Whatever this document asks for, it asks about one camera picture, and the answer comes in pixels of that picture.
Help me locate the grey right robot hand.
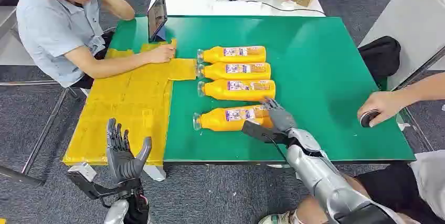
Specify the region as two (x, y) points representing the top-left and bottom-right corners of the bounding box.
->
(260, 98), (298, 133)

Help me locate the metal bench frame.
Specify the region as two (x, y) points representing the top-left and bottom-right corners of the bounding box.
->
(0, 80), (81, 187)

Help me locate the round black object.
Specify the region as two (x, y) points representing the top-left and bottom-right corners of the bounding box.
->
(359, 110), (382, 129)

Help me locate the black bag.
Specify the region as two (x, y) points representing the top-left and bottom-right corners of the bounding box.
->
(357, 36), (402, 85)

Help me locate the yellow sheet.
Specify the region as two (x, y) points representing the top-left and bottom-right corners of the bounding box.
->
(62, 38), (198, 167)

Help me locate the green table mat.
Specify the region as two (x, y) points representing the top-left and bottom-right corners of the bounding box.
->
(108, 15), (417, 164)

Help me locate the black tablet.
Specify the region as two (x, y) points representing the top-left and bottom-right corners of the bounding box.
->
(147, 0), (168, 43)

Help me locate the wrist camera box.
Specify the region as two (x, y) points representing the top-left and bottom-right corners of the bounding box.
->
(241, 120), (290, 146)
(66, 162), (107, 201)

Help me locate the white side table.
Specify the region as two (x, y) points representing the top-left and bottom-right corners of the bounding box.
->
(357, 0), (445, 92)

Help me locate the orange juice bottle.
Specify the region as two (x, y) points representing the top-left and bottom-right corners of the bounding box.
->
(192, 104), (276, 132)
(196, 46), (267, 65)
(197, 79), (277, 102)
(196, 62), (272, 81)

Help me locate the person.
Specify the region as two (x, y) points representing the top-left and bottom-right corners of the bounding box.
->
(15, 0), (177, 90)
(257, 72), (445, 224)

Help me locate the white table foot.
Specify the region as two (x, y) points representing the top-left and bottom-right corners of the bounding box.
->
(143, 164), (167, 183)

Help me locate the black cable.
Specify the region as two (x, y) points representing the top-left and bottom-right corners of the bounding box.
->
(246, 0), (327, 17)

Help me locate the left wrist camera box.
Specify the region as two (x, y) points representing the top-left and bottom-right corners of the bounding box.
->
(66, 162), (107, 201)

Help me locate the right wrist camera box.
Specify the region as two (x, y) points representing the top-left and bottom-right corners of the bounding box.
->
(241, 120), (290, 146)

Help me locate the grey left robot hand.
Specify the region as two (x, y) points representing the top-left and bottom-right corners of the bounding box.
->
(105, 118), (153, 185)

